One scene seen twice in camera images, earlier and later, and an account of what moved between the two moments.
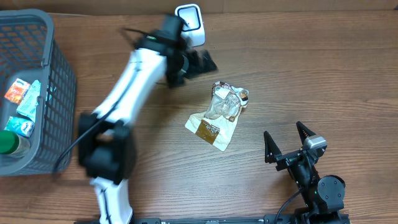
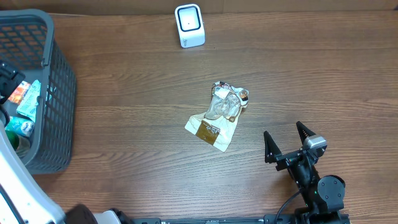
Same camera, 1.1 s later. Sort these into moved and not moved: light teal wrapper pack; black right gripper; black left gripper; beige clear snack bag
Moved: black left gripper
Not moved: beige clear snack bag; black right gripper; light teal wrapper pack
